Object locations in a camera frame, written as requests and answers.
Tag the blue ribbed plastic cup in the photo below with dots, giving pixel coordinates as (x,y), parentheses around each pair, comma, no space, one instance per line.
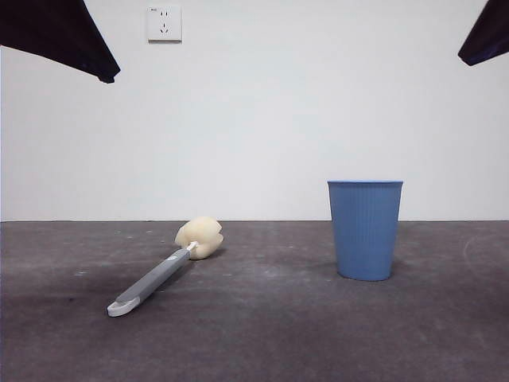
(366,235)

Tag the white wall power socket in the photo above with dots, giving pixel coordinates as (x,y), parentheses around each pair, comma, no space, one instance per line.
(165,24)

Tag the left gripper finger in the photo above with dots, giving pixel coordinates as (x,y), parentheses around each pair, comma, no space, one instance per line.
(36,37)
(79,32)

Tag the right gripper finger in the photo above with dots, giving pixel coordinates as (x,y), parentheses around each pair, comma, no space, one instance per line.
(487,22)
(493,45)

